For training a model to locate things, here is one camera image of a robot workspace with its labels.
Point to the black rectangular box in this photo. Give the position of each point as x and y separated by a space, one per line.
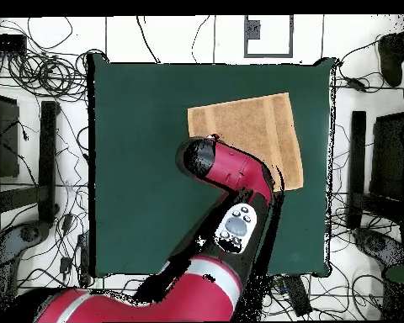
298 296

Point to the black inline power adapter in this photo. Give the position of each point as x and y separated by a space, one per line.
356 84

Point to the dark grey square frame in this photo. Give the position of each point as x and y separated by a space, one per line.
252 30

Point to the dark green table cloth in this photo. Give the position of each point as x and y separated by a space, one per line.
138 151

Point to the tan terry towel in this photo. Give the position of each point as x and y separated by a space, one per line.
256 128

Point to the person's foot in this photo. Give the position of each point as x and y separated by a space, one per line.
392 60

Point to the large black case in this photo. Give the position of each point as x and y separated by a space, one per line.
389 154

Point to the long black bar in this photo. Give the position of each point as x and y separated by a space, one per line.
48 161

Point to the small black power adapter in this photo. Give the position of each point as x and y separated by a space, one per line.
66 265

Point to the flat black box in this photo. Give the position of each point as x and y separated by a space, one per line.
6 43

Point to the grey chair base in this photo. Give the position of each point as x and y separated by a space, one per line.
10 242
375 244

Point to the black power strip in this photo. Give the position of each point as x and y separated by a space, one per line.
84 255

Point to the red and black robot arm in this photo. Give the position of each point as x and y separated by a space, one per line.
235 168

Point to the black monitor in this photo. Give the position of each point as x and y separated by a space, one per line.
3 134

